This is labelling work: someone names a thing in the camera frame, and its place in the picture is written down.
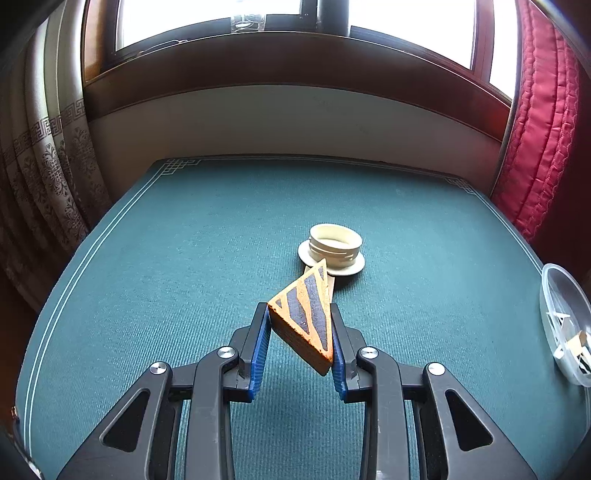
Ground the plain wooden rectangular block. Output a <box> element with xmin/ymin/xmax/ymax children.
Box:
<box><xmin>325</xmin><ymin>274</ymin><xmax>335</xmax><ymax>303</ymax></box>

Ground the glass item on windowsill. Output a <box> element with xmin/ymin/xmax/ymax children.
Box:
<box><xmin>230</xmin><ymin>14</ymin><xmax>266</xmax><ymax>33</ymax></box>

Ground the dark wooden window frame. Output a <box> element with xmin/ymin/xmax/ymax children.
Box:
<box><xmin>82</xmin><ymin>1</ymin><xmax>511</xmax><ymax>140</ymax></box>

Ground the patterned beige curtain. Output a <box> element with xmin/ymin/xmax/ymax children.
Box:
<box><xmin>1</xmin><ymin>6</ymin><xmax>111</xmax><ymax>311</ymax></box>

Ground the clear plastic bowl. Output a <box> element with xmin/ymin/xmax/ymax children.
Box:
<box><xmin>539</xmin><ymin>263</ymin><xmax>590</xmax><ymax>388</ymax></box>

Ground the white zebra-striped wedge block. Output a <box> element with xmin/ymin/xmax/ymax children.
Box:
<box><xmin>553</xmin><ymin>330</ymin><xmax>591</xmax><ymax>374</ymax></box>

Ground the red quilted curtain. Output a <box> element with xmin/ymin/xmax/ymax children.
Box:
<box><xmin>492</xmin><ymin>1</ymin><xmax>580</xmax><ymax>242</ymax></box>

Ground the large orange tiger-striped wedge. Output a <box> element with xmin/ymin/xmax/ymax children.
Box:
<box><xmin>266</xmin><ymin>259</ymin><xmax>334</xmax><ymax>376</ymax></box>

